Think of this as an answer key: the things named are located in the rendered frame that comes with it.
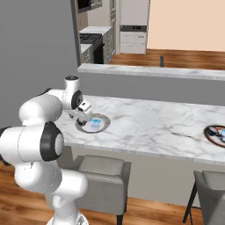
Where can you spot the grey upholstered chair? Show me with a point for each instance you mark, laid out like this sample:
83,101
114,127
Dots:
102,181

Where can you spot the white fridge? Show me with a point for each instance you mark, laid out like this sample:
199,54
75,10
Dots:
133,26

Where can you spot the grey chair with black legs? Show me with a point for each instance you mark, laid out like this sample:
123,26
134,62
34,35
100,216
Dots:
212,196

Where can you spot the blue clear yogurt container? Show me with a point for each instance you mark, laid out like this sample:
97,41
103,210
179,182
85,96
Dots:
95,124

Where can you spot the grey round plate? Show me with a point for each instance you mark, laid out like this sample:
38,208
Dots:
104,124

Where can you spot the black stove with oven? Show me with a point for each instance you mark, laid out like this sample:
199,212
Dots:
94,44

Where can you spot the grey base cupboard run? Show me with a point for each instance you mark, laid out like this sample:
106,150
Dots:
109,44

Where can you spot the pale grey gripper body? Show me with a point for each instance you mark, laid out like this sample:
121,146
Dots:
79,114

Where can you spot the black microwave oven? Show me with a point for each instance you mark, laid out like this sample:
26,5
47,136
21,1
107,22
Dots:
83,5

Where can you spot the white blue yogurt container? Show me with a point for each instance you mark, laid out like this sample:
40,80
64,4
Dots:
220,133

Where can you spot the dark rimmed patterned plate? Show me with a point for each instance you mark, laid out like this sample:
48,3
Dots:
211,138

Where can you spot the thin black post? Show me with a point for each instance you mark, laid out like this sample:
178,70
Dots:
161,61

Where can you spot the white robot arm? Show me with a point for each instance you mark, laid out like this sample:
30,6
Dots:
35,143

